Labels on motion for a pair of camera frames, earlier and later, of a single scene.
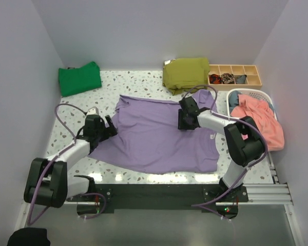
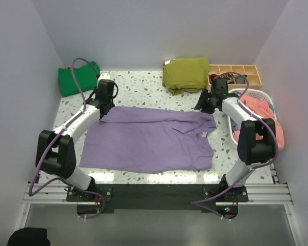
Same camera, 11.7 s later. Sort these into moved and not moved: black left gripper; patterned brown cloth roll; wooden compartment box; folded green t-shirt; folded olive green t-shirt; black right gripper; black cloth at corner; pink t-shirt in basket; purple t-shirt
Moved: black right gripper; purple t-shirt; black left gripper
Not moved: patterned brown cloth roll; folded olive green t-shirt; wooden compartment box; folded green t-shirt; black cloth at corner; pink t-shirt in basket
